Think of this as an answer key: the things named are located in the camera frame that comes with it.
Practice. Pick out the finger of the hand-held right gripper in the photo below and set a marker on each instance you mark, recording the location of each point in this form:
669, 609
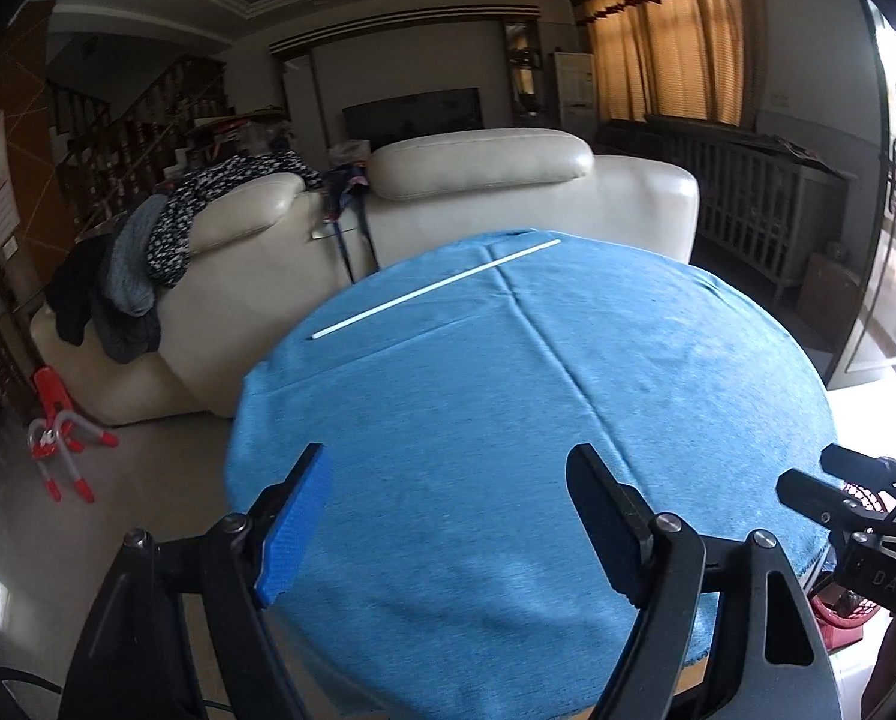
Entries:
815, 495
853, 461

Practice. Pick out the brown cardboard box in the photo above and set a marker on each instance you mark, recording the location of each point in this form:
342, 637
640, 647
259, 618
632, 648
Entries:
830, 285

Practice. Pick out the white standing air conditioner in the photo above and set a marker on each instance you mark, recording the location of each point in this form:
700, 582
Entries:
574, 90

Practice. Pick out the striped tan curtain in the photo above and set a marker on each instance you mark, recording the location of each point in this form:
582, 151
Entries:
673, 52

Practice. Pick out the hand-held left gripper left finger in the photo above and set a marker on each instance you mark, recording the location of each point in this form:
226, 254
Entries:
294, 532

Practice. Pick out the blue tablecloth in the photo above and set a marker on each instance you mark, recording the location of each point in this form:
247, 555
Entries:
530, 405

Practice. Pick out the black white floral garment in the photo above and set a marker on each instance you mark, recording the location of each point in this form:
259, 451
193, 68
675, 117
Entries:
185, 217

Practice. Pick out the dark glass door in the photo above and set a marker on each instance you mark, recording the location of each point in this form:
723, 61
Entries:
875, 330

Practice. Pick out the black television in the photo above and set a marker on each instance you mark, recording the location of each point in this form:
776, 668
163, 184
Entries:
418, 112

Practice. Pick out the thin white stick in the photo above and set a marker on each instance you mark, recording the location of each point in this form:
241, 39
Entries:
433, 289

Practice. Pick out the cream leather sofa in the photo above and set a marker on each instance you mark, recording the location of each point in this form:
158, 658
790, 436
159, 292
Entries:
478, 165

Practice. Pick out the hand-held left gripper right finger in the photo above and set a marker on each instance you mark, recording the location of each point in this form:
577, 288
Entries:
605, 525

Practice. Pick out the dark wooden crib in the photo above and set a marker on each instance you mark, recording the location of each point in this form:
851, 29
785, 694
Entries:
748, 195

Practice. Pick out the wooden staircase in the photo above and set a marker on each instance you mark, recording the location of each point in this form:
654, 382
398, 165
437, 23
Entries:
148, 127

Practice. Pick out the grey knit garment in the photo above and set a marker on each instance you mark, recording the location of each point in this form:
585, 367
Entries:
133, 262

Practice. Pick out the red and white toy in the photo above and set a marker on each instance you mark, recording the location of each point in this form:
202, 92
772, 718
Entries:
51, 390

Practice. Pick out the dark display cabinet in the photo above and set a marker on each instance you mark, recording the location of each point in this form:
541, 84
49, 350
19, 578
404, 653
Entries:
523, 67

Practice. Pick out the red plastic basket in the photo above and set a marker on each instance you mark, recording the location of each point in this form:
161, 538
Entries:
860, 619

